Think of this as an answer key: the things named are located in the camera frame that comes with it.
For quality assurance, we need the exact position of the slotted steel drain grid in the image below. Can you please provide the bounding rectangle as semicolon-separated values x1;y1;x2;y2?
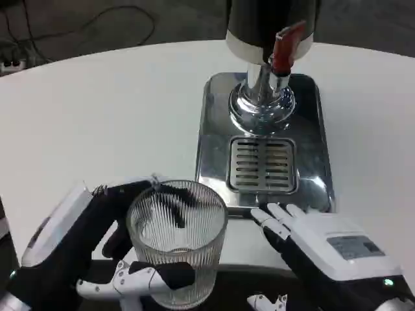
226;136;300;194

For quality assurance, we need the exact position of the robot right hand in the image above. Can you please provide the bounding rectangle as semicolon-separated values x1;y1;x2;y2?
247;202;413;311

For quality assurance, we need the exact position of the clear ribbed glass cup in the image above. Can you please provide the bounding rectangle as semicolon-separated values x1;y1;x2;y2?
125;179;230;310

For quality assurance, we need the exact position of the red dispenser tap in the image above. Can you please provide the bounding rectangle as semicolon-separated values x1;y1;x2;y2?
267;20;307;89

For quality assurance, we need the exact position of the steel drip tray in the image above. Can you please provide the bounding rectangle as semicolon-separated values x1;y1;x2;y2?
193;71;336;222

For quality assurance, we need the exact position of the white power strip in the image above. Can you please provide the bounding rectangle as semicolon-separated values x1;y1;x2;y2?
0;48;27;74

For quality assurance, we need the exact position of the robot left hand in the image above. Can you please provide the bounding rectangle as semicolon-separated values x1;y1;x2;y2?
12;176;197;311

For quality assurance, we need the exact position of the steel drink dispenser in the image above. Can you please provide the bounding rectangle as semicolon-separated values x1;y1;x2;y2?
224;0;321;137

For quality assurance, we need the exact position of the black cable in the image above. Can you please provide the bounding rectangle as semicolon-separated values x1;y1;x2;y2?
0;0;156;64

